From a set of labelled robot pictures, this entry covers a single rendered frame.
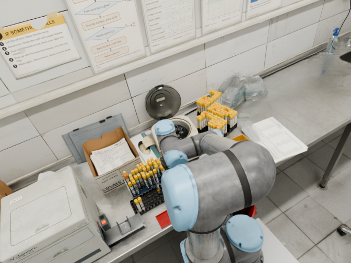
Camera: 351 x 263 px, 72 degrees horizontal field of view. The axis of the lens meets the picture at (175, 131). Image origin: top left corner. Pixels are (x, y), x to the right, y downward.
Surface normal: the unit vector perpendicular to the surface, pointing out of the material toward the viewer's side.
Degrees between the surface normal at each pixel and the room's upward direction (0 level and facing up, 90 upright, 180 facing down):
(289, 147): 1
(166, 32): 94
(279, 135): 0
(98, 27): 94
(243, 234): 7
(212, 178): 18
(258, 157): 28
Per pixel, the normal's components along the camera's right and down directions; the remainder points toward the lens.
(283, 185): -0.13, -0.73
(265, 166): 0.54, -0.40
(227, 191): 0.13, 0.03
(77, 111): 0.48, 0.54
